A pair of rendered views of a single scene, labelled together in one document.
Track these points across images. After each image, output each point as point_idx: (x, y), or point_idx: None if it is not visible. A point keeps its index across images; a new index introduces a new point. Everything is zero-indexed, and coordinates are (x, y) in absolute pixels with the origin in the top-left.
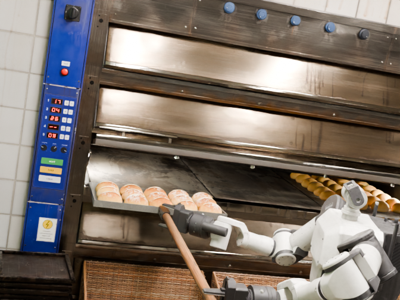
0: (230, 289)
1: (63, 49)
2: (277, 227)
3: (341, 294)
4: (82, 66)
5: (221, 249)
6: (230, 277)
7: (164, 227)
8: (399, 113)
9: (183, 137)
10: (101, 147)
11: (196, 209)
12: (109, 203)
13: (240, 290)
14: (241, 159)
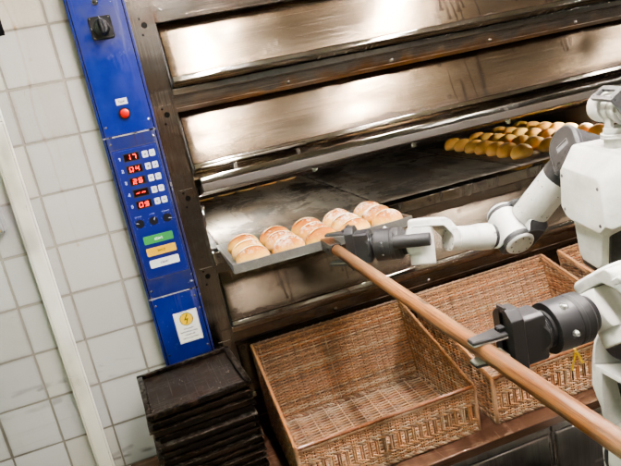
0: (515, 324)
1: (109, 82)
2: (468, 210)
3: None
4: (145, 97)
5: (430, 263)
6: (434, 292)
7: (339, 264)
8: (570, 5)
9: (312, 141)
10: (214, 196)
11: (369, 226)
12: (255, 262)
13: (531, 318)
14: (399, 139)
